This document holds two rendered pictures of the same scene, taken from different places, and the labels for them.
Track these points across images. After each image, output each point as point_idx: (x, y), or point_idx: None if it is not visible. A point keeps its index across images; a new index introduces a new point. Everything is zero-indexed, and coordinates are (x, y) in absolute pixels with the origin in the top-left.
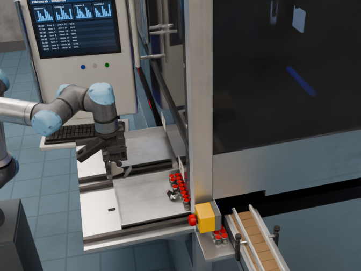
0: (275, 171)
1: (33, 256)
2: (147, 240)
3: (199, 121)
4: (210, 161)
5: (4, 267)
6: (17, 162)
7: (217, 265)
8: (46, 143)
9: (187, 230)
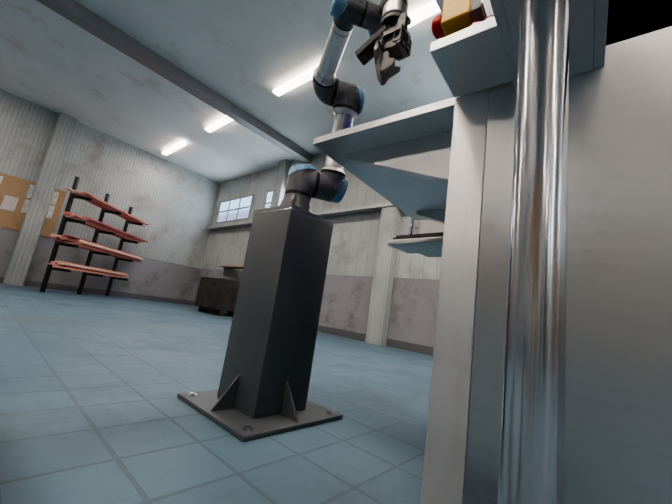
0: None
1: (310, 282)
2: (383, 123)
3: None
4: None
5: (273, 240)
6: (346, 184)
7: (496, 184)
8: (394, 237)
9: (445, 102)
